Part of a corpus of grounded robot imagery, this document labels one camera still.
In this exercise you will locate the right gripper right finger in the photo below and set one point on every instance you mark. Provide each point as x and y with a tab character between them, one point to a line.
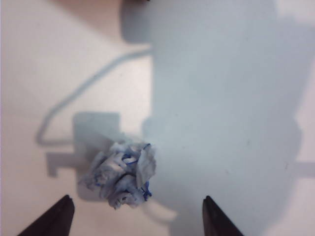
216	218

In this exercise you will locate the crumpled white blue paper ball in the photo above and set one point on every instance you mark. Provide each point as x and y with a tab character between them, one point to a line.
118	177

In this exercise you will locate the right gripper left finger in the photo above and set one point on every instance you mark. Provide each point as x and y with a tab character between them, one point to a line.
53	218

